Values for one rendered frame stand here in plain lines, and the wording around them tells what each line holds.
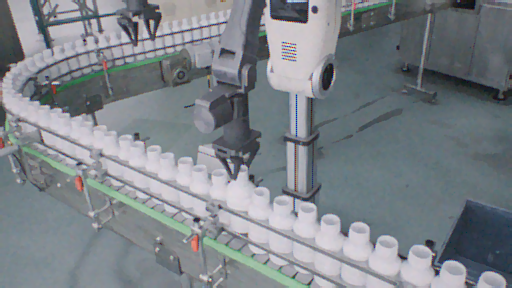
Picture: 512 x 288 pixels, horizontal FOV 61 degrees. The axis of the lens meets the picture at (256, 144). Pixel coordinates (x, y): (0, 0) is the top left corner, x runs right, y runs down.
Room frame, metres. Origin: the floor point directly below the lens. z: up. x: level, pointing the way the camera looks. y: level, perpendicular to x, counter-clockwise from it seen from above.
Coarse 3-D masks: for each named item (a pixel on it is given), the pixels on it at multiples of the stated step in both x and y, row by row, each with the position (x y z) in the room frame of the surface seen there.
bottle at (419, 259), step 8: (416, 248) 0.58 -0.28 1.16; (424, 248) 0.58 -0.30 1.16; (408, 256) 0.58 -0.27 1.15; (416, 256) 0.58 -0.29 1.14; (424, 256) 0.58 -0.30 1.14; (408, 264) 0.57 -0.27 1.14; (416, 264) 0.55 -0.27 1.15; (424, 264) 0.55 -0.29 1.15; (400, 272) 0.57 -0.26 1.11; (408, 272) 0.56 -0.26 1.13; (416, 272) 0.55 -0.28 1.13; (424, 272) 0.55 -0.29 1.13; (432, 272) 0.56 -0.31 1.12; (400, 280) 0.56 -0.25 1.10; (408, 280) 0.55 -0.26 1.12; (416, 280) 0.54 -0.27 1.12; (424, 280) 0.54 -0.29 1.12
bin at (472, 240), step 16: (464, 208) 0.97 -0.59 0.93; (480, 208) 0.96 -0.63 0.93; (496, 208) 0.94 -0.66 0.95; (464, 224) 0.98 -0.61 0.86; (480, 224) 0.96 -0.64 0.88; (496, 224) 0.93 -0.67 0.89; (448, 240) 0.83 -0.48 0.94; (464, 240) 0.98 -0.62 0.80; (480, 240) 0.95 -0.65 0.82; (496, 240) 0.93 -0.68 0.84; (448, 256) 0.89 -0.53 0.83; (464, 256) 0.97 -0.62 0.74; (480, 256) 0.94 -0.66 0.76; (496, 256) 0.92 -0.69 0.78; (480, 272) 0.91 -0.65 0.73; (496, 272) 0.91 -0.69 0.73
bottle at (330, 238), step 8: (328, 216) 0.68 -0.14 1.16; (328, 224) 0.68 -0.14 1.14; (336, 224) 0.65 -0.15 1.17; (320, 232) 0.67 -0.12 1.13; (328, 232) 0.65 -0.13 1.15; (336, 232) 0.65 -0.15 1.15; (320, 240) 0.66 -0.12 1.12; (328, 240) 0.65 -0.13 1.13; (336, 240) 0.65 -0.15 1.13; (328, 248) 0.64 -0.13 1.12; (336, 248) 0.64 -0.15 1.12; (320, 256) 0.65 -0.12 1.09; (320, 264) 0.65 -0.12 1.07; (328, 264) 0.64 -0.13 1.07; (336, 264) 0.64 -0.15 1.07; (320, 272) 0.65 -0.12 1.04; (328, 272) 0.64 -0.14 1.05; (336, 272) 0.64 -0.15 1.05; (320, 280) 0.65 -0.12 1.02
